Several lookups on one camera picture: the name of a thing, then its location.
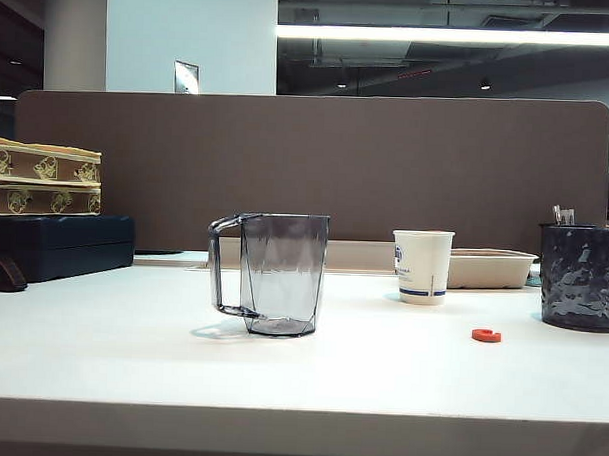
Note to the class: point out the white paper cup blue stripe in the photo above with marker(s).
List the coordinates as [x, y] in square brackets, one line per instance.
[423, 262]

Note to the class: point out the red letter c block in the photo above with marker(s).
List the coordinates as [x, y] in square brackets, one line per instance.
[478, 335]

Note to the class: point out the transparent grey plastic mug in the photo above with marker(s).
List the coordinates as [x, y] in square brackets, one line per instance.
[283, 267]

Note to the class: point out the brown desk partition panel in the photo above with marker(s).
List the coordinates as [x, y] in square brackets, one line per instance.
[337, 159]

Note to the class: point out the beige food tray container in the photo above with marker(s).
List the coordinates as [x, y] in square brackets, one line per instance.
[488, 269]

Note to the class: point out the long white ceiling light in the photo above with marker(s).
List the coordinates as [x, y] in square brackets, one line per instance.
[391, 33]

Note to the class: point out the dark blue hard case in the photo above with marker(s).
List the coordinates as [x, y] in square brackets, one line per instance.
[59, 244]

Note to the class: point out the dark patterned pen holder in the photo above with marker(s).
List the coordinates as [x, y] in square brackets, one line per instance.
[583, 278]

